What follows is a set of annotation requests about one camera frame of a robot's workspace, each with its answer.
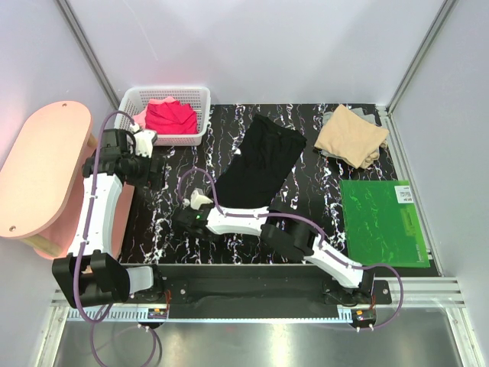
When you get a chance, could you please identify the black daisy t-shirt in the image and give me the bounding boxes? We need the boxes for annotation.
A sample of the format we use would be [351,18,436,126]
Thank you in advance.
[215,115,306,209]

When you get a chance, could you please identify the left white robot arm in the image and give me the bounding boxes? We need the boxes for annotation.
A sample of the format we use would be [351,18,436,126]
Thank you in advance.
[52,127,166,308]

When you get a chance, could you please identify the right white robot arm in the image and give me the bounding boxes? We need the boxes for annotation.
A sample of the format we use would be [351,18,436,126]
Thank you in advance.
[173,203,374,306]

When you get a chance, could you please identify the red t-shirt in basket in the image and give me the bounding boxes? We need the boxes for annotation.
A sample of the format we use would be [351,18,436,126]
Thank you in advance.
[145,101,198,135]

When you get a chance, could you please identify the pink t-shirt in basket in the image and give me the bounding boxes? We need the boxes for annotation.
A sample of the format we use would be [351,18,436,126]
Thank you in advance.
[133,96,176,128]

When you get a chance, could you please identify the white plastic basket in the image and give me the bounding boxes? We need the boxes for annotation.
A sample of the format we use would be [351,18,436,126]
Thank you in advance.
[115,86,211,146]

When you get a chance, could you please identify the pink tiered shelf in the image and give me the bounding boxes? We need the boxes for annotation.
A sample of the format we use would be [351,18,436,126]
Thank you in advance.
[0,99,134,261]

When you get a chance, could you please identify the black marble table mat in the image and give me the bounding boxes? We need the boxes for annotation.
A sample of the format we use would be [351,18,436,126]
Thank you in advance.
[119,103,402,265]

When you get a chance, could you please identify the beige folded t-shirt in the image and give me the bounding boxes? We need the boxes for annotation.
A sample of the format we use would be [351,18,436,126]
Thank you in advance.
[314,105,389,169]

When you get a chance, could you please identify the green cutting mat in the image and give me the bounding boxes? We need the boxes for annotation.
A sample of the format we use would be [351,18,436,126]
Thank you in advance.
[340,180,429,268]

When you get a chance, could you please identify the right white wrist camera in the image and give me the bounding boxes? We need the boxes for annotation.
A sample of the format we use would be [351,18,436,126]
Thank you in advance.
[183,188,213,210]

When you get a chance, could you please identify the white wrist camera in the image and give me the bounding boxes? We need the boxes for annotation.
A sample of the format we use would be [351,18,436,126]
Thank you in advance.
[183,188,213,210]
[130,124,157,158]

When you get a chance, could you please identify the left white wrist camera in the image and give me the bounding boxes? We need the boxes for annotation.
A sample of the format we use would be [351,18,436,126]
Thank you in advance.
[130,124,157,158]

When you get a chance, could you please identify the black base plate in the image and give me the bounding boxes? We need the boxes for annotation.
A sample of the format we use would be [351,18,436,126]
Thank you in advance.
[121,263,392,319]

